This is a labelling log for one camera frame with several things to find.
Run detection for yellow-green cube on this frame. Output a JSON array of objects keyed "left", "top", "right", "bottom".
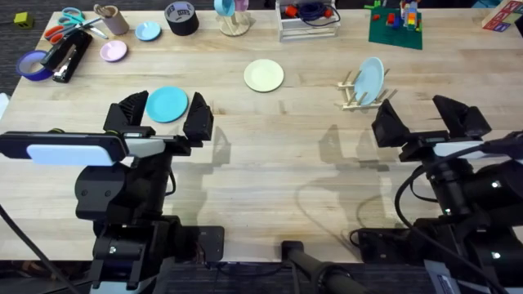
[{"left": 13, "top": 11, "right": 34, "bottom": 30}]

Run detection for green board with toy blocks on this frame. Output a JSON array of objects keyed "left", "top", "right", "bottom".
[{"left": 368, "top": 0, "right": 424, "bottom": 51}]

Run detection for light blue cup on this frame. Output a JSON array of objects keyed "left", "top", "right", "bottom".
[{"left": 213, "top": 0, "right": 236, "bottom": 17}]

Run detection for pale blue plate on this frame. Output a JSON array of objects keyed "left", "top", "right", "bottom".
[{"left": 353, "top": 56, "right": 386, "bottom": 106}]

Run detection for wooden cup stand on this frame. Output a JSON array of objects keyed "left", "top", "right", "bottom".
[{"left": 216, "top": 7, "right": 252, "bottom": 38}]

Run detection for wooden toy block box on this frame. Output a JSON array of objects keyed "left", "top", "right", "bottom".
[{"left": 481, "top": 0, "right": 523, "bottom": 33}]

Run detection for orange handled scissors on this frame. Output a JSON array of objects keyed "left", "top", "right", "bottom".
[{"left": 43, "top": 16, "right": 103, "bottom": 45}]

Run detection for blue tape roll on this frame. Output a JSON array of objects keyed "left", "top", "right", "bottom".
[{"left": 16, "top": 49, "right": 55, "bottom": 82}]

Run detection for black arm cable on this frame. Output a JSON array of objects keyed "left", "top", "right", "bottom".
[
  {"left": 393, "top": 142, "right": 502, "bottom": 294},
  {"left": 0, "top": 203, "right": 71, "bottom": 294}
]

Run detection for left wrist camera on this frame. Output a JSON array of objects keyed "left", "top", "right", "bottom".
[{"left": 122, "top": 136, "right": 168, "bottom": 159}]

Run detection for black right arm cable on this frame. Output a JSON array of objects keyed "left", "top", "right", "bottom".
[{"left": 393, "top": 142, "right": 502, "bottom": 294}]

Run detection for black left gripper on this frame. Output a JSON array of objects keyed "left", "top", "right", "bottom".
[{"left": 74, "top": 90, "right": 215, "bottom": 224}]

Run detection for teal plate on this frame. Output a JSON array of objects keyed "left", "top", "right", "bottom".
[{"left": 145, "top": 86, "right": 190, "bottom": 124}]

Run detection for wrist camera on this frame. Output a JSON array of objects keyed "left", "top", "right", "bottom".
[
  {"left": 122, "top": 136, "right": 168, "bottom": 159},
  {"left": 431, "top": 140, "right": 485, "bottom": 159}
]

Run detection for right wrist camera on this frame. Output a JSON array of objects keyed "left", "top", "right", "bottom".
[{"left": 431, "top": 140, "right": 485, "bottom": 159}]

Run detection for small wooden peg rack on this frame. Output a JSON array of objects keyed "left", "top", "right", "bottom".
[{"left": 337, "top": 68, "right": 399, "bottom": 112}]

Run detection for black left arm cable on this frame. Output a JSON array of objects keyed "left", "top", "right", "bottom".
[{"left": 0, "top": 203, "right": 71, "bottom": 294}]

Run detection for brown cardboard tube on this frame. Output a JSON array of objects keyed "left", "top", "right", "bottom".
[{"left": 93, "top": 3, "right": 131, "bottom": 36}]

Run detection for cream plate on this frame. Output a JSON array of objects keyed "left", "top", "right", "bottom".
[{"left": 244, "top": 59, "right": 285, "bottom": 93}]

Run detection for black mounting pole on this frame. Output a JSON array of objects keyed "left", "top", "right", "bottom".
[{"left": 281, "top": 240, "right": 371, "bottom": 294}]

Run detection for white crate with cables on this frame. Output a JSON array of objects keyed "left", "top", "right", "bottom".
[{"left": 275, "top": 0, "right": 342, "bottom": 42}]

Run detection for teal handled scissors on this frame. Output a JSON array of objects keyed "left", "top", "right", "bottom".
[{"left": 56, "top": 7, "right": 110, "bottom": 41}]

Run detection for small pink plate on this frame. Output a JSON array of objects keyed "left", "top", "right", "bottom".
[{"left": 99, "top": 39, "right": 128, "bottom": 63}]

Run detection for small light blue plate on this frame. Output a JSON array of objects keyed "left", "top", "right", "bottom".
[{"left": 134, "top": 20, "right": 163, "bottom": 42}]

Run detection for black tape roll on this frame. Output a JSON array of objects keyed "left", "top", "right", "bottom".
[{"left": 163, "top": 1, "right": 200, "bottom": 37}]

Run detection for black stapler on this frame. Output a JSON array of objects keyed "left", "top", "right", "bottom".
[{"left": 40, "top": 30, "right": 94, "bottom": 84}]

